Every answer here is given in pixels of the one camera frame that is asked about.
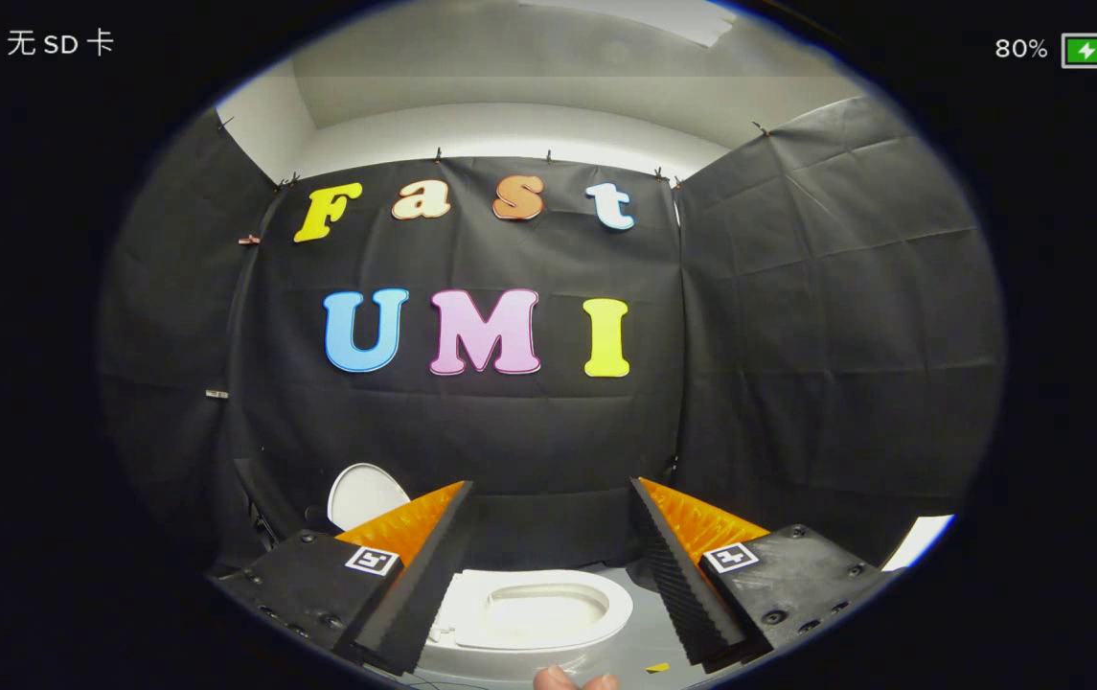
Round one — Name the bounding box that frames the white toilet lid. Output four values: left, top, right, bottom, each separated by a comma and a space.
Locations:
328, 463, 412, 533

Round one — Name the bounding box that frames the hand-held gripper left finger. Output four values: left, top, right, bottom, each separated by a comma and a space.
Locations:
213, 481, 474, 675

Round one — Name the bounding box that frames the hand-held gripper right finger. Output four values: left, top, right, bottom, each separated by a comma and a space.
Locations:
629, 477, 899, 672

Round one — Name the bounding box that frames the black backdrop cloth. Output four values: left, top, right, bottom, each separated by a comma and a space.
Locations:
98, 96, 1004, 576

